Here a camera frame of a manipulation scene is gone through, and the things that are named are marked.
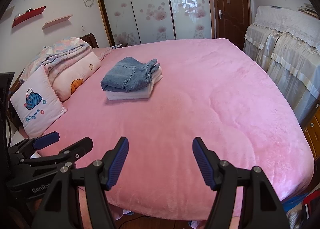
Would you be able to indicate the lace covered furniture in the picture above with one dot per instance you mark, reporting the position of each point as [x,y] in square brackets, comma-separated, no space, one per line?
[287,64]

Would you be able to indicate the red wall shelf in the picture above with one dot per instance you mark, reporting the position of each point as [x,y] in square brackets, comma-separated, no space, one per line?
[27,18]

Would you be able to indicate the white folded garment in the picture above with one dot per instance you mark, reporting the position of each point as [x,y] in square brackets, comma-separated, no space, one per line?
[130,94]

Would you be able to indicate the stack of books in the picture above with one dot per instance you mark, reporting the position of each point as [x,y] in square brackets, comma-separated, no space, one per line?
[308,10]

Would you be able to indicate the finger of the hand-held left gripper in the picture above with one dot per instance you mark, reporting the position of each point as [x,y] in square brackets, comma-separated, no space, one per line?
[80,145]
[47,139]

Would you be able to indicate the red and blue clothes pile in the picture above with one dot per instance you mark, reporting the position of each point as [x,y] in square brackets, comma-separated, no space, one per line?
[307,209]

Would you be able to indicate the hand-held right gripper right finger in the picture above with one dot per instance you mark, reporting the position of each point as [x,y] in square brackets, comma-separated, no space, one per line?
[203,164]

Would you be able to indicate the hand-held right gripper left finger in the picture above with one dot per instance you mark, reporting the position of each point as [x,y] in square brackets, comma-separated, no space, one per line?
[117,164]

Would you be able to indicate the pink printed pillow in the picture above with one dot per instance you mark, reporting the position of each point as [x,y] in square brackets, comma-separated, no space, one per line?
[37,116]

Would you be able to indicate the floral sliding door wardrobe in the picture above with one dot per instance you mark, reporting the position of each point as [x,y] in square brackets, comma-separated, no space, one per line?
[150,6]

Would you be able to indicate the pink wall shelf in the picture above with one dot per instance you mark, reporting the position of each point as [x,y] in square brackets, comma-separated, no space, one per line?
[57,21]

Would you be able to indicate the wooden drawer cabinet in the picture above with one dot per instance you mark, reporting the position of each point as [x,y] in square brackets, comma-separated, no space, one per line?
[313,134]

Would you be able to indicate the pink bed blanket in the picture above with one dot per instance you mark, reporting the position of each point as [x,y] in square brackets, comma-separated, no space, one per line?
[200,106]

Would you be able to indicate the folded pink quilt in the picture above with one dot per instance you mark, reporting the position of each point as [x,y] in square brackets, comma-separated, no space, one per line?
[80,69]

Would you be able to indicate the brown wooden door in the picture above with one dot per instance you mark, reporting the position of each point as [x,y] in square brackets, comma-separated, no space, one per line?
[230,1]

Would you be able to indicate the folded floral quilt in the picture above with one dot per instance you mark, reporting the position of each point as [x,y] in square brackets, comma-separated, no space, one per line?
[65,46]

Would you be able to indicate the blue denim jacket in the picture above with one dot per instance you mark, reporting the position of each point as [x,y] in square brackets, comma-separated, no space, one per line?
[127,74]

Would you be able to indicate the dark wooden headboard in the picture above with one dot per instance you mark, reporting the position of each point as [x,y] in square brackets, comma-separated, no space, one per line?
[90,40]

